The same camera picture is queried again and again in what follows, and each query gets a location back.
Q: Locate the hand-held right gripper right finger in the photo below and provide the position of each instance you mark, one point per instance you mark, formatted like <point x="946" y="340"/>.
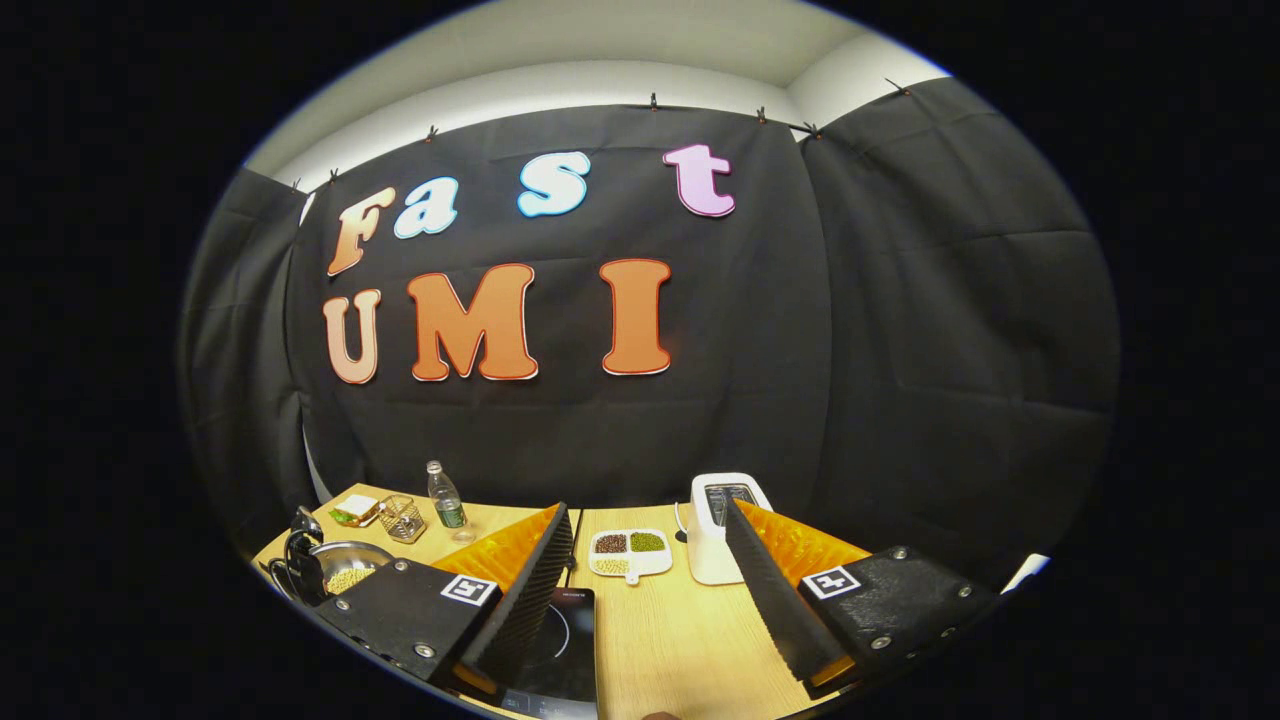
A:
<point x="770" y="600"/>

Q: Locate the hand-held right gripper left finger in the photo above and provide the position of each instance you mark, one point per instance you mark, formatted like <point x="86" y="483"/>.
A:
<point x="535" y="590"/>

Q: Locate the black induction cooktop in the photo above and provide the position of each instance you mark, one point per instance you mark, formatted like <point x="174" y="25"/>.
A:
<point x="565" y="650"/>

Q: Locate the pile of soybeans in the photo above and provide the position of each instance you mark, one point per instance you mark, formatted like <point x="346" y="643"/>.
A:
<point x="348" y="578"/>

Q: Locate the sandwich with lettuce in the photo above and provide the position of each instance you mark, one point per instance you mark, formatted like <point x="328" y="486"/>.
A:
<point x="355" y="510"/>

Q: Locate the white toaster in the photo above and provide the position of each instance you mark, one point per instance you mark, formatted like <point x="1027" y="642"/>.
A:
<point x="710" y="540"/>

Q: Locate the white divided dish of beans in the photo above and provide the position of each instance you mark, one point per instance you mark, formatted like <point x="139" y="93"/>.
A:
<point x="630" y="555"/>

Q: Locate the clear plastic water bottle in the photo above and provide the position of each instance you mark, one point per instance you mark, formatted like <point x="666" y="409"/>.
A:
<point x="448" y="505"/>

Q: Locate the black backdrop cloth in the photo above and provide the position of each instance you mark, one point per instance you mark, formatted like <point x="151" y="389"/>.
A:
<point x="750" y="400"/>

